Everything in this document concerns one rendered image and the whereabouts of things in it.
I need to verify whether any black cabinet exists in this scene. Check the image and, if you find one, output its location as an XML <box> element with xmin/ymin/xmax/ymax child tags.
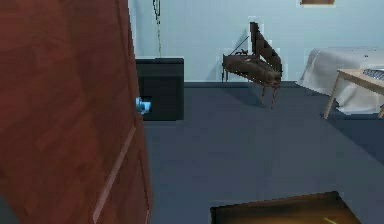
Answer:
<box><xmin>135</xmin><ymin>57</ymin><xmax>185</xmax><ymax>122</ymax></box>

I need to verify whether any dark brown grand piano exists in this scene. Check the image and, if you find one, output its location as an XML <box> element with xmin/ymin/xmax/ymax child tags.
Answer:
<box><xmin>221</xmin><ymin>21</ymin><xmax>284</xmax><ymax>109</ymax></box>

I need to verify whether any green hanging plant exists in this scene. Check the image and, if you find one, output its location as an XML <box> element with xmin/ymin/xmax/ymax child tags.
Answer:
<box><xmin>152</xmin><ymin>0</ymin><xmax>163</xmax><ymax>59</ymax></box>

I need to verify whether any red-brown wooden room door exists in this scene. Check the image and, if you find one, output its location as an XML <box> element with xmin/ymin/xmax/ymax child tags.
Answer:
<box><xmin>0</xmin><ymin>0</ymin><xmax>154</xmax><ymax>224</ymax></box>

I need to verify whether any white covered bed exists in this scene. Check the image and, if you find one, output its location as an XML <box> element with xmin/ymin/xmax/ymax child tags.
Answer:
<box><xmin>297</xmin><ymin>47</ymin><xmax>384</xmax><ymax>115</ymax></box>

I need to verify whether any light wooden table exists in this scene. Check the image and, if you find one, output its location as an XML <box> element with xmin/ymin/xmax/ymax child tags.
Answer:
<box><xmin>322</xmin><ymin>68</ymin><xmax>384</xmax><ymax>120</ymax></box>

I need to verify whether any brown framed wall picture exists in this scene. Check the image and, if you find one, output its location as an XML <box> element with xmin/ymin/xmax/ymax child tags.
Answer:
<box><xmin>299</xmin><ymin>0</ymin><xmax>336</xmax><ymax>6</ymax></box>

